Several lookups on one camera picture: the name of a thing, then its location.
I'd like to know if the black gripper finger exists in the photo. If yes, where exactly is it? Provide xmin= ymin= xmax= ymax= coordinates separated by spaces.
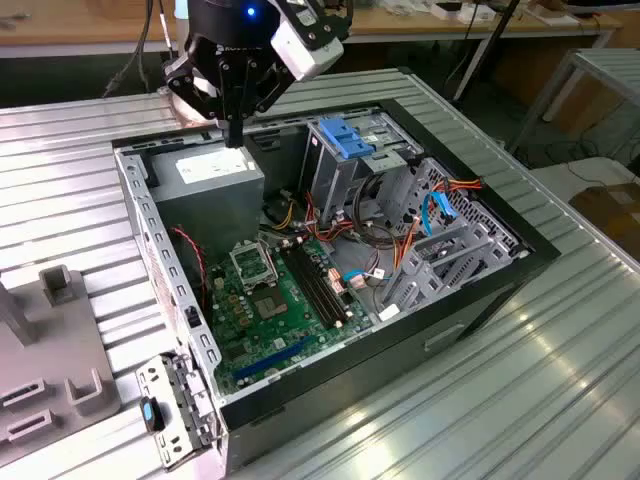
xmin=167 ymin=57 xmax=235 ymax=149
xmin=233 ymin=57 xmax=294 ymax=149

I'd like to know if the orange power wire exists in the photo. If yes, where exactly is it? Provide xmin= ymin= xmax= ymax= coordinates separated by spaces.
xmin=389 ymin=175 xmax=487 ymax=274

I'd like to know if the grey metal disk bay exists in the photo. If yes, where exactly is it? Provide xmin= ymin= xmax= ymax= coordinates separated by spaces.
xmin=374 ymin=157 xmax=531 ymax=324

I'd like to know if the blue drive latch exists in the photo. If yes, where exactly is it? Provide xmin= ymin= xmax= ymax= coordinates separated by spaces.
xmin=318 ymin=117 xmax=359 ymax=147
xmin=339 ymin=132 xmax=376 ymax=158

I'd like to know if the grey power supply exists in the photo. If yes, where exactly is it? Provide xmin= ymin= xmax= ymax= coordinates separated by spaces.
xmin=146 ymin=143 xmax=266 ymax=269

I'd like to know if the grey metal drive cage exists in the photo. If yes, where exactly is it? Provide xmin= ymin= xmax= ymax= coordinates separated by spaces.
xmin=303 ymin=112 xmax=419 ymax=227

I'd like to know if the long wooden desk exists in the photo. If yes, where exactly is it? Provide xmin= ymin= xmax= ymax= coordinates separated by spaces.
xmin=0 ymin=0 xmax=626 ymax=59

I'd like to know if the metal socket cover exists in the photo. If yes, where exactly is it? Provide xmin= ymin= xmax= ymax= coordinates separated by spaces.
xmin=228 ymin=242 xmax=276 ymax=292

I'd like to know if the black RAM slot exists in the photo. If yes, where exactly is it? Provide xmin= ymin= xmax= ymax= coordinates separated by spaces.
xmin=279 ymin=248 xmax=335 ymax=330
xmin=297 ymin=242 xmax=353 ymax=324
xmin=285 ymin=246 xmax=341 ymax=328
xmin=291 ymin=244 xmax=347 ymax=326

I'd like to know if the CPU socket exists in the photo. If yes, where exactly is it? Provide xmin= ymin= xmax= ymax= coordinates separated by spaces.
xmin=248 ymin=284 xmax=297 ymax=325

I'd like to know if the green motherboard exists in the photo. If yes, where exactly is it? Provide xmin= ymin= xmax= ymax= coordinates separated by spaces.
xmin=206 ymin=233 xmax=377 ymax=397

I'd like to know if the blue expansion slot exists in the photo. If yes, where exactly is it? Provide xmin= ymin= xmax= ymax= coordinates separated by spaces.
xmin=232 ymin=333 xmax=315 ymax=381

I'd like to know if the grey parts rack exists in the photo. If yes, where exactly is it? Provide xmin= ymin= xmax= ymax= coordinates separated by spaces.
xmin=0 ymin=266 xmax=124 ymax=447

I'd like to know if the black open PC case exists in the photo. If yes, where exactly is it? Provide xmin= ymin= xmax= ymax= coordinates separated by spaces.
xmin=110 ymin=97 xmax=562 ymax=475

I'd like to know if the white metal table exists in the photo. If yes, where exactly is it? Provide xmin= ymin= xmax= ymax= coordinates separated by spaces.
xmin=509 ymin=47 xmax=640 ymax=166

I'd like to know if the brown cardboard box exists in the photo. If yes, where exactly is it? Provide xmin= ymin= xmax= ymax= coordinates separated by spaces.
xmin=569 ymin=182 xmax=640 ymax=251

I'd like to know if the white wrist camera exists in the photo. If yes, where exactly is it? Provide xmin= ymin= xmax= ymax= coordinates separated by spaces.
xmin=269 ymin=18 xmax=346 ymax=83

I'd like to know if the yellow black wire bundle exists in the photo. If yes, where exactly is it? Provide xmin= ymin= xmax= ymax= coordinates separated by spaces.
xmin=262 ymin=188 xmax=304 ymax=234

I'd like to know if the red black fan wire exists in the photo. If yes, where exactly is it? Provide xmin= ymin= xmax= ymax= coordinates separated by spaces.
xmin=169 ymin=226 xmax=210 ymax=306

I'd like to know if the black round cable loop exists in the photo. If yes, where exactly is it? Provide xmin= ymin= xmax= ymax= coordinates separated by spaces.
xmin=351 ymin=171 xmax=399 ymax=249

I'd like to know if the pale blue data wire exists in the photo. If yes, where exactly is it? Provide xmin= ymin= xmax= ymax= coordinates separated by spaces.
xmin=343 ymin=268 xmax=389 ymax=289

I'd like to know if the silver slot cover bracket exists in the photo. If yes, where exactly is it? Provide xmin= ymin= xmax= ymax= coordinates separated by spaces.
xmin=135 ymin=349 xmax=224 ymax=472

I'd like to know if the blue black bracket latch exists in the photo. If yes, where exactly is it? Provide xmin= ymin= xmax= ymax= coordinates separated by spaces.
xmin=138 ymin=396 xmax=167 ymax=432

